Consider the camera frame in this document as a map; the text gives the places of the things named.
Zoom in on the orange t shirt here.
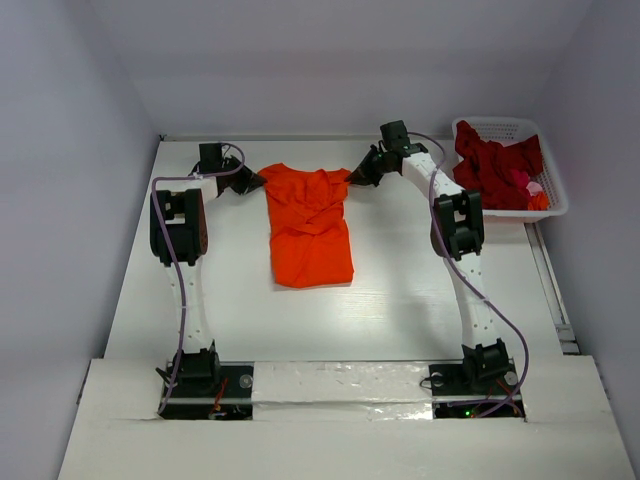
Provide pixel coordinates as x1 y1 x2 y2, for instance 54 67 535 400
259 163 354 289

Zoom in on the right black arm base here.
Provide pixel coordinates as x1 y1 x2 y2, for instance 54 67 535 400
419 362 525 419

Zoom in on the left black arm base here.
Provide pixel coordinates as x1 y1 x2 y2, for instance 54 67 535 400
159 363 254 421

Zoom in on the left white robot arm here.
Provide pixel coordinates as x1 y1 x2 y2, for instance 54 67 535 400
150 142 266 395

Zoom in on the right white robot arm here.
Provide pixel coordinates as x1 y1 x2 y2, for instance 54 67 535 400
347 120 510 392

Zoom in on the dark red t shirt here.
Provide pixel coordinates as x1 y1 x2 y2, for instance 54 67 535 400
453 121 543 210

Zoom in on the white plastic basket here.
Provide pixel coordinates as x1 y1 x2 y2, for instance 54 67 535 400
451 116 568 223

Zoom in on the pink cloth in basket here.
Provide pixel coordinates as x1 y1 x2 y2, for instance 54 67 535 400
511 169 543 197

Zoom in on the small orange cloth in basket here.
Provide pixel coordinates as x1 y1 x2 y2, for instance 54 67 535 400
527 192 550 211

